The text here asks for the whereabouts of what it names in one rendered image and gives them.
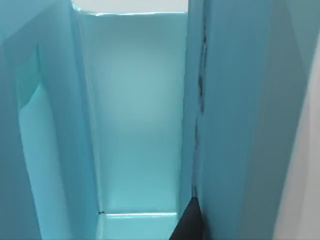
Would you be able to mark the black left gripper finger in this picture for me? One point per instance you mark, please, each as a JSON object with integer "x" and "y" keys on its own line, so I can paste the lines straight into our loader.
{"x": 191, "y": 225}

